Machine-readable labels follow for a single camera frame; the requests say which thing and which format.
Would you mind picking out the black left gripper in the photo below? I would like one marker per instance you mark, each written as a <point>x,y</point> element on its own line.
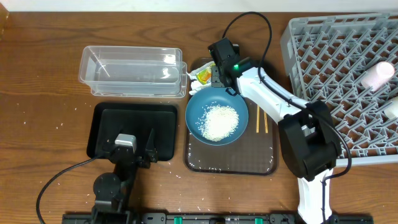
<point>149,156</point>

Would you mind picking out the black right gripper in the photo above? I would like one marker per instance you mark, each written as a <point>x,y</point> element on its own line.
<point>220,83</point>

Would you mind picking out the wooden chopstick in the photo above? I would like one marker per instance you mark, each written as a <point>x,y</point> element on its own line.
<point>257,118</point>
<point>265,123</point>

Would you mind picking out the pink plastic cup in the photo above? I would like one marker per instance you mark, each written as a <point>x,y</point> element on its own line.
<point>378,75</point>

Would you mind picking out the white plastic cup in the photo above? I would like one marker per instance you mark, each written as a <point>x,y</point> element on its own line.
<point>391,110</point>

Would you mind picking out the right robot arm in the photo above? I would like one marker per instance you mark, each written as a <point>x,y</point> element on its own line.
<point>308,140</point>

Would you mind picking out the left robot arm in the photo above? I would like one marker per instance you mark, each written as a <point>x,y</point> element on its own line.
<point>113,189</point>

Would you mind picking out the grey dishwasher rack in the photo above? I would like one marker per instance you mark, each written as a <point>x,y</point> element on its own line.
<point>326,59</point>

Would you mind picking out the yellow green snack wrapper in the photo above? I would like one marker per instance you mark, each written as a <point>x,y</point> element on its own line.
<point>203,74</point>

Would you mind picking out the dark blue plate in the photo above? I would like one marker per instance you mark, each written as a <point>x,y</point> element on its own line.
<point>215,96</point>

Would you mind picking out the pile of white rice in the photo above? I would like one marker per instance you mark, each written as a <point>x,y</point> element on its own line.
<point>218,122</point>

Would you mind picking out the black plastic bin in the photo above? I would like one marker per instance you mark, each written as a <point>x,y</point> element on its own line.
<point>137,120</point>

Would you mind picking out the dark brown serving tray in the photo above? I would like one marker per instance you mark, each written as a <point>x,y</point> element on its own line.
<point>252,153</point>

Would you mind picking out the clear plastic bin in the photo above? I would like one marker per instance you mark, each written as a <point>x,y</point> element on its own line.
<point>97,53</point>

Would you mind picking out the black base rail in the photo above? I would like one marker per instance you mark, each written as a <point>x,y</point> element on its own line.
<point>161,218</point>

